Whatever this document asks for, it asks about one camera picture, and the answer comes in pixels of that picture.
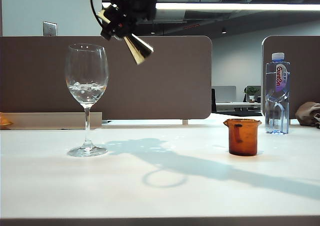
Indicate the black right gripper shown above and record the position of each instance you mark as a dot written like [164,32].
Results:
[135,0]

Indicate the gold double-cone jigger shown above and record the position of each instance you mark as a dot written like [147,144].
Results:
[137,50]

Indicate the small amber measuring cup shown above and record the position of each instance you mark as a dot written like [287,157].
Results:
[246,140]

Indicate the clear wine glass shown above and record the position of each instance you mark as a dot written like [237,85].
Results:
[86,98]

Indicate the clear plastic water bottle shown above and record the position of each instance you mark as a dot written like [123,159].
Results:
[277,98]

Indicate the wide brown desk partition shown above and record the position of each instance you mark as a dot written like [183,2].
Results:
[162,85]

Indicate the black ceiling spotlight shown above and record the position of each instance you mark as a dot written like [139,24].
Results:
[224,31]

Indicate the long white ceiling light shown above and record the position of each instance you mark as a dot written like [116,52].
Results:
[225,6]

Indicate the black office chair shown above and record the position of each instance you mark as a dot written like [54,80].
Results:
[213,100]

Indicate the grey background desk screen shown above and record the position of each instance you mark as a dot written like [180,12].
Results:
[225,94]

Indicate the white background desk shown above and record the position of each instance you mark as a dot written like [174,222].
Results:
[237,105]

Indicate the small green potted plant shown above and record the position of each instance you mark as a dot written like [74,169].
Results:
[252,92]

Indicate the narrow brown desk partition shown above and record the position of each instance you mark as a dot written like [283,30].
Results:
[305,60]

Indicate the beige crumpled cloth bag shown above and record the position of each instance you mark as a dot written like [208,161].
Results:
[307,113]

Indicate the grey wall switch plate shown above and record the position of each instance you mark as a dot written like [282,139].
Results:
[50,28]

